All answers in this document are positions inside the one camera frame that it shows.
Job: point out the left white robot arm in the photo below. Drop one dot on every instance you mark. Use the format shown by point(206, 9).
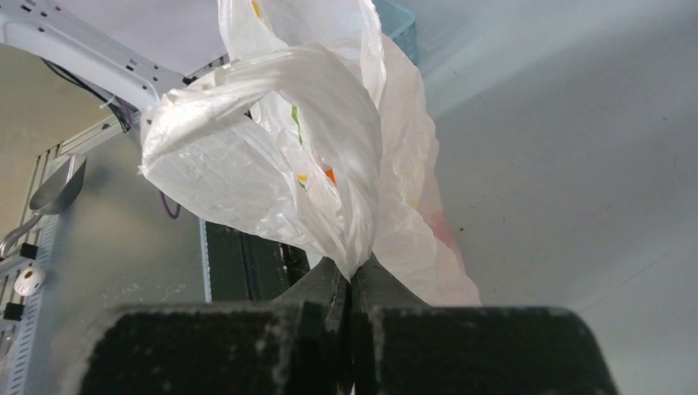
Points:
point(136, 50)

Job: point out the white plastic bag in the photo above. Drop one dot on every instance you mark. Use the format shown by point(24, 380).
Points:
point(315, 134)

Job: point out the silver metal front plate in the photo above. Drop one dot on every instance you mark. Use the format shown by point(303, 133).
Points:
point(114, 245)

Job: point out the grey metal scoop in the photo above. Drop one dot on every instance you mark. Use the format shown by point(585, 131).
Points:
point(55, 195)

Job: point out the light blue plastic basket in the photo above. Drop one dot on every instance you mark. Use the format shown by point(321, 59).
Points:
point(399, 24)

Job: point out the white round knob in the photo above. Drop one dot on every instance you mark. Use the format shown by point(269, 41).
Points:
point(29, 281)

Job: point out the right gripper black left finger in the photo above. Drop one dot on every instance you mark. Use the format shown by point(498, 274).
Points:
point(289, 345)

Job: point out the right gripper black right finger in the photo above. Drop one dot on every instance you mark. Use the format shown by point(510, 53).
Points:
point(402, 345)

